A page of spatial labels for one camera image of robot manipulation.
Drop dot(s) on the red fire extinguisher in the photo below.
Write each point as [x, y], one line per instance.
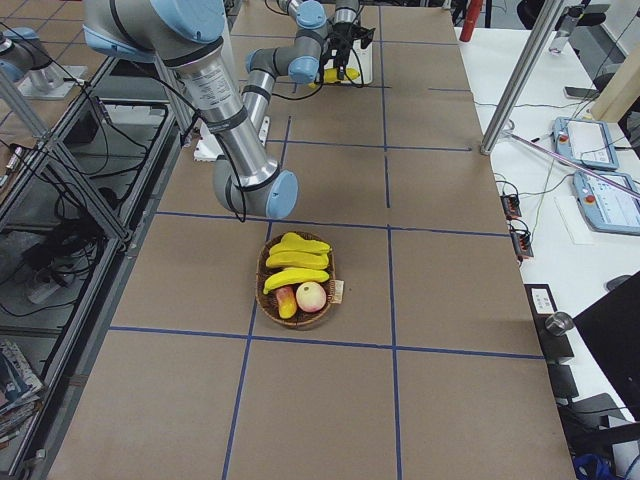
[473, 11]

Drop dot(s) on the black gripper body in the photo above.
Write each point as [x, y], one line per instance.
[341, 41]

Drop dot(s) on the aluminium frame post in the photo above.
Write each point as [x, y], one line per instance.
[543, 26]

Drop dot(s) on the orange yellow mango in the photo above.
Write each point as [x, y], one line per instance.
[286, 301]

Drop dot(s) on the cream bear print tray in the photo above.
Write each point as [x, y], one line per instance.
[360, 59]

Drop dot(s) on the pink peach fruit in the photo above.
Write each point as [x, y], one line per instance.
[311, 297]

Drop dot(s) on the near teach pendant tablet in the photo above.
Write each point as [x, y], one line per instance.
[605, 208]

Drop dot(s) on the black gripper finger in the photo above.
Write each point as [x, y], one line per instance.
[345, 54]
[339, 64]

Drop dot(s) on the far teach pendant tablet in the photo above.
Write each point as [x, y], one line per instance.
[586, 142]

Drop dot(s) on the teach pendant tablet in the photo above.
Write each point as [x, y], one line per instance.
[586, 142]
[605, 208]

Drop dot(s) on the yellow banana moved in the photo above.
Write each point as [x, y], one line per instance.
[295, 259]
[334, 76]
[293, 275]

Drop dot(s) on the brown wicker basket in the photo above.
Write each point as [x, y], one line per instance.
[268, 302]

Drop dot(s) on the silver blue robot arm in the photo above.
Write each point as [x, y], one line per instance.
[325, 51]
[187, 37]

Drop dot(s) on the white basket tag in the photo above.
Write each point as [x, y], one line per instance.
[336, 291]

